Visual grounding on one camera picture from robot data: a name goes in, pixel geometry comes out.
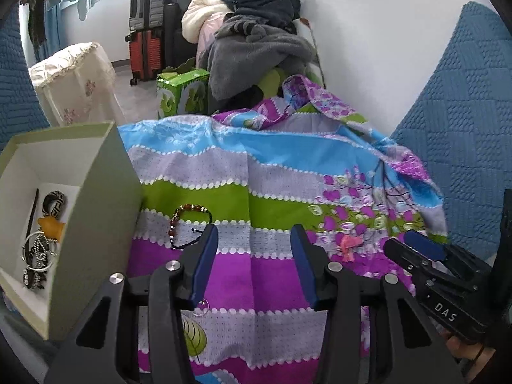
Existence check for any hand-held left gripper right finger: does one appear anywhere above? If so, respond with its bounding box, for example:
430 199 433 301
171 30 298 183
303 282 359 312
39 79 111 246
290 224 465 384

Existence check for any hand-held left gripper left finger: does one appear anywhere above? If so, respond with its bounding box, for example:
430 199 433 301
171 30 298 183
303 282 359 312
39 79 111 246
44 224 219 384

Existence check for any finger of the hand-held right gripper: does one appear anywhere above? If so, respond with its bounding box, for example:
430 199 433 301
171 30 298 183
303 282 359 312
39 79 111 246
402 230 451 267
383 237 436 284

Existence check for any pink hair clip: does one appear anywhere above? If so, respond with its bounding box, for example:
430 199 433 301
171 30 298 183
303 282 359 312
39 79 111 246
335 235 363 262

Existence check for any brown bead bracelet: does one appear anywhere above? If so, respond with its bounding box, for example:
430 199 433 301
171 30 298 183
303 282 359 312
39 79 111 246
169 204 212 251

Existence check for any grey-green cardboard box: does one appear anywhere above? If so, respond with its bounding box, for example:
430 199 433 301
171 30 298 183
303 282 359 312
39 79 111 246
0 121 144 340

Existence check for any orange star hair clip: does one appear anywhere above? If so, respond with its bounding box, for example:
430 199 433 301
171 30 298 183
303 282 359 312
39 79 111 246
38 217 67 244

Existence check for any silver chain necklace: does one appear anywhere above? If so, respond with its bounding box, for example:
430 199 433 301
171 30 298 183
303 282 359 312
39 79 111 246
28 235 51 273

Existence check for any black patterned bangle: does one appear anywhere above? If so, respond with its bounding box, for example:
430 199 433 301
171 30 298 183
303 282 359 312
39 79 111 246
42 192 68 219

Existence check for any black hair stick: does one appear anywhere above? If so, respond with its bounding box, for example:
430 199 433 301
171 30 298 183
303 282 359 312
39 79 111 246
26 188 41 237

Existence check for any silver bangle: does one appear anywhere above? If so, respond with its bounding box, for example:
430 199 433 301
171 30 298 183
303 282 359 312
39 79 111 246
22 232 57 270

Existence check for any person's right hand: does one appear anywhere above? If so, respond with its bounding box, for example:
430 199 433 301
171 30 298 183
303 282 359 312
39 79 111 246
444 328 499 372

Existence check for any floral printed cloth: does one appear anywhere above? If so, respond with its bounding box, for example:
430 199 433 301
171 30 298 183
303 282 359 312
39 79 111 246
118 74 449 384

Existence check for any blue quilted chair cushion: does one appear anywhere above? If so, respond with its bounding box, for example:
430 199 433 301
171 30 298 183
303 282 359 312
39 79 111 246
0 4 51 153
390 2 512 273

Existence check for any green cardboard box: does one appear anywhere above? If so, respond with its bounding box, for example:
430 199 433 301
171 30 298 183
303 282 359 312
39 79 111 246
156 68 211 120

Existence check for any grey fleece garment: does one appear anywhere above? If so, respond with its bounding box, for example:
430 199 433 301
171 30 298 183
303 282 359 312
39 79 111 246
206 22 316 100

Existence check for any red suitcase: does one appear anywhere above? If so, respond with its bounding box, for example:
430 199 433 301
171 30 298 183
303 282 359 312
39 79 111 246
126 28 165 85

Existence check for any cream covered appliance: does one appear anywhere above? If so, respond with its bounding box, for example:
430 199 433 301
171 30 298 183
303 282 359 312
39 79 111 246
29 42 124 126

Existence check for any black suitcase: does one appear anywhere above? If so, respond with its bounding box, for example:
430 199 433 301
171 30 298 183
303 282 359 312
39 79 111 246
164 0 188 73

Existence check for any cream quilted jacket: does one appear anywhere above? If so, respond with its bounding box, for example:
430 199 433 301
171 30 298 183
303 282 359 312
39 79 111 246
181 0 230 44

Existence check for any grey suitcase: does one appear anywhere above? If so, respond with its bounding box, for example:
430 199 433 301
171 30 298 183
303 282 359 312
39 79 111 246
129 0 171 33

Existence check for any dark navy garment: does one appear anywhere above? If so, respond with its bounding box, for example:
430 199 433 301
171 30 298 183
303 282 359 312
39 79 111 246
218 0 301 33

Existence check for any blue curtain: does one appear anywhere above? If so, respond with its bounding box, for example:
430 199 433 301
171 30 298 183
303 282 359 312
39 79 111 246
42 0 68 60

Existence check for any light blue hanging garment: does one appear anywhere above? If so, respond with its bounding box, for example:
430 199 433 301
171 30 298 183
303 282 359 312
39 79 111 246
76 0 97 22

